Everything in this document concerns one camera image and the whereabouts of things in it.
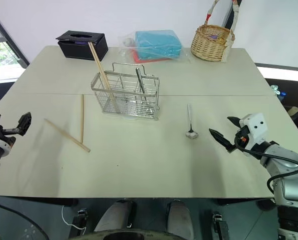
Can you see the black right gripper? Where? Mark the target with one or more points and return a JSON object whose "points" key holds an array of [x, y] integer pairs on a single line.
{"points": [[242, 138]]}

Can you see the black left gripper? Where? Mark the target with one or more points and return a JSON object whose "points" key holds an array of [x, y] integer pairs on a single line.
{"points": [[6, 131]]}

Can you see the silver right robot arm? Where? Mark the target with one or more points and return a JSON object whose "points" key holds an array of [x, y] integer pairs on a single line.
{"points": [[286, 165]]}

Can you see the metal spoon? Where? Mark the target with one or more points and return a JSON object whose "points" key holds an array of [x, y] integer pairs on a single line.
{"points": [[189, 117], [141, 82]]}

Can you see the wooden chopstick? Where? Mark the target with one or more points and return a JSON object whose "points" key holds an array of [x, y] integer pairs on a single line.
{"points": [[66, 134], [98, 65], [82, 117], [101, 65]]}

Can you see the plastic water bottle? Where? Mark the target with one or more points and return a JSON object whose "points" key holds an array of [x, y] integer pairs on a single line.
{"points": [[279, 92]]}

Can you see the purple item in basket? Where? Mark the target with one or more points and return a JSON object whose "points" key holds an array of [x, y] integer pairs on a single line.
{"points": [[214, 37]]}

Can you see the grey right robot leg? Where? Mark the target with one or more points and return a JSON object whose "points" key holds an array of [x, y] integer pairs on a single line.
{"points": [[180, 217]]}

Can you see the grey robot leg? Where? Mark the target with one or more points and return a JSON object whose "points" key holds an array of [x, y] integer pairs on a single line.
{"points": [[180, 217], [116, 215]]}

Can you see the black tissue box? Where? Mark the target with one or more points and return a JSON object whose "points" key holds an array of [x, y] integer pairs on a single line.
{"points": [[81, 51]]}

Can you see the red flat sheet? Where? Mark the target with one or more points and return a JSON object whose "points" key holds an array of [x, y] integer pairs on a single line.
{"points": [[141, 59]]}

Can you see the blue folded towel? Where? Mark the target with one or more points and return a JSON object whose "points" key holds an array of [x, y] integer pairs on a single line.
{"points": [[156, 43]]}

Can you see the clear plastic bag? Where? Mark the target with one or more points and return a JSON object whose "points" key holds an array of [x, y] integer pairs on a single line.
{"points": [[125, 42]]}

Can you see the dark rounded robot torso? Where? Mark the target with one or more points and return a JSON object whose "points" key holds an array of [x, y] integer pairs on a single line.
{"points": [[136, 236]]}

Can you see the grey left robot leg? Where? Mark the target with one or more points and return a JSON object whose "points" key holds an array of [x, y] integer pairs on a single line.
{"points": [[116, 215]]}

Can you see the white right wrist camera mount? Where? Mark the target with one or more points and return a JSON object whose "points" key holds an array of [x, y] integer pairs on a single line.
{"points": [[256, 125]]}

